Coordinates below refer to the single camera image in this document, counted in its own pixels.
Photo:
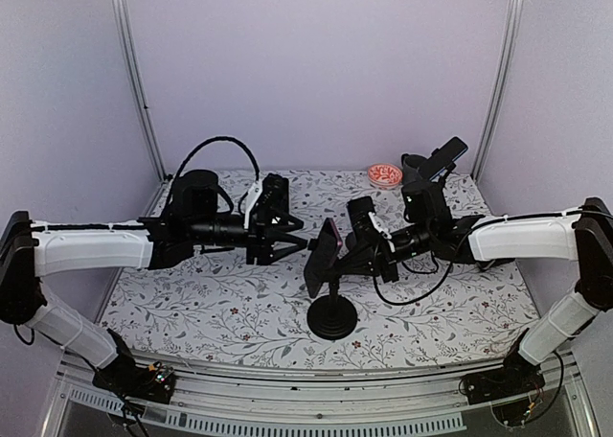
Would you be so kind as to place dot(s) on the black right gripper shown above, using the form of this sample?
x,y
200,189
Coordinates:
x,y
385,263

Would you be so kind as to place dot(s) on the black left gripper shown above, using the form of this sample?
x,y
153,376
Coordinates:
x,y
260,226

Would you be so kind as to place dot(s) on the black phone with pink edge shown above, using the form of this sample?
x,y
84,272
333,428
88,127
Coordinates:
x,y
324,252

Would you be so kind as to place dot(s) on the black round-base phone stand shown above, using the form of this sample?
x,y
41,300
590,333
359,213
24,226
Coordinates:
x,y
330,315

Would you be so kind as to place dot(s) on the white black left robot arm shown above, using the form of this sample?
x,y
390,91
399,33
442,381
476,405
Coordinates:
x,y
190,222

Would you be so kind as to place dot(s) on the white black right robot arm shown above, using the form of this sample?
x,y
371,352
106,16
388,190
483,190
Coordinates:
x,y
578,239

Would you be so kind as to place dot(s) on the black phone on centre stand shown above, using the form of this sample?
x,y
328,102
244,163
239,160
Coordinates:
x,y
360,210

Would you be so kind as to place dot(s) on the black phone lying back left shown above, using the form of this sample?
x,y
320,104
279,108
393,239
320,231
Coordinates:
x,y
280,183

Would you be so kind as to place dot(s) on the black phone on tall stand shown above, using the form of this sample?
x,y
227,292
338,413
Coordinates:
x,y
442,158

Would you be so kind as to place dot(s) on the black tall phone stand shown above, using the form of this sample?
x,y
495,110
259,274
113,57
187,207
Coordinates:
x,y
443,175

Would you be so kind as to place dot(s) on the red white patterned bowl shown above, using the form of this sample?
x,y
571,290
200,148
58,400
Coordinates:
x,y
384,175

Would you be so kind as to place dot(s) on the floral patterned table mat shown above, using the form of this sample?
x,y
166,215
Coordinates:
x,y
218,308

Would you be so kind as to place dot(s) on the dark grey cup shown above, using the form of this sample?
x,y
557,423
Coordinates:
x,y
410,164

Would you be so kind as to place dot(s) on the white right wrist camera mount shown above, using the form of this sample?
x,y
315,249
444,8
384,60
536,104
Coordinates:
x,y
379,226

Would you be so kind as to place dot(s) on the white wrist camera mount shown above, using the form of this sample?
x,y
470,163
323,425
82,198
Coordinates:
x,y
252,197
379,226

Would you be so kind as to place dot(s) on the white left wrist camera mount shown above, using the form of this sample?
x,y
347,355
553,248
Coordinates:
x,y
252,197

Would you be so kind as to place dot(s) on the aluminium front rail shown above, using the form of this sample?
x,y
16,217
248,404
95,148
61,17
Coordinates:
x,y
216,399

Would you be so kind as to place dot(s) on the left aluminium frame post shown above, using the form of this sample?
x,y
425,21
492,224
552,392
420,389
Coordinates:
x,y
121,14

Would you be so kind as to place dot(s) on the aluminium frame post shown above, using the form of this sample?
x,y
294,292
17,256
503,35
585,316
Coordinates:
x,y
121,14
509,38

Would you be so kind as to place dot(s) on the right aluminium frame post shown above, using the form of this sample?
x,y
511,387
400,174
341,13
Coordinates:
x,y
509,38

